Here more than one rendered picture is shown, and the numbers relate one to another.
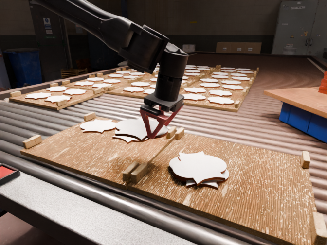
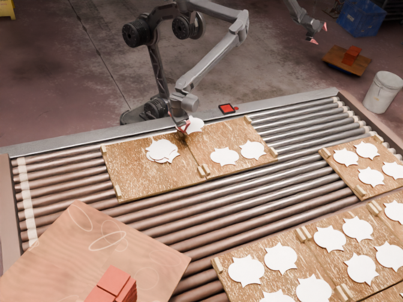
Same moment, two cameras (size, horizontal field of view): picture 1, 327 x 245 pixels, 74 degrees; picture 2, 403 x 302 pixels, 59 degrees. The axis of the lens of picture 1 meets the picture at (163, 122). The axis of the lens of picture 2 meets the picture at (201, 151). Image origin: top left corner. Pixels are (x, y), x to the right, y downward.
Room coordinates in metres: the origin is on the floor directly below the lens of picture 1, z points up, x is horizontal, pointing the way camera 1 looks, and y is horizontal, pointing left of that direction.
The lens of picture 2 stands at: (1.29, -1.03, 2.20)
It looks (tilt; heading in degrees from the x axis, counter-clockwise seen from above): 45 degrees down; 122
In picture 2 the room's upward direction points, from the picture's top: 11 degrees clockwise
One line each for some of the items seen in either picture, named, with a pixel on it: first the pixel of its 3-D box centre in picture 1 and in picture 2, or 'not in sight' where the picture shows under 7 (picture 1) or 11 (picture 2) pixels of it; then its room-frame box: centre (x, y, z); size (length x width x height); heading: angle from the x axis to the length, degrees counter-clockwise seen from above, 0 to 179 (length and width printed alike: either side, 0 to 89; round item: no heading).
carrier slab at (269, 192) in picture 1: (225, 172); (152, 163); (0.50, -0.17, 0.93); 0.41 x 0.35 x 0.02; 63
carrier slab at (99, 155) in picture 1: (105, 142); (227, 145); (0.68, 0.20, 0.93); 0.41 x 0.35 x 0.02; 65
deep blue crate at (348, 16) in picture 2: not in sight; (360, 17); (0.08, 4.61, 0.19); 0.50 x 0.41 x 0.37; 150
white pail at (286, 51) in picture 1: (288, 56); not in sight; (5.40, -2.99, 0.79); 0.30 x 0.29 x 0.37; 67
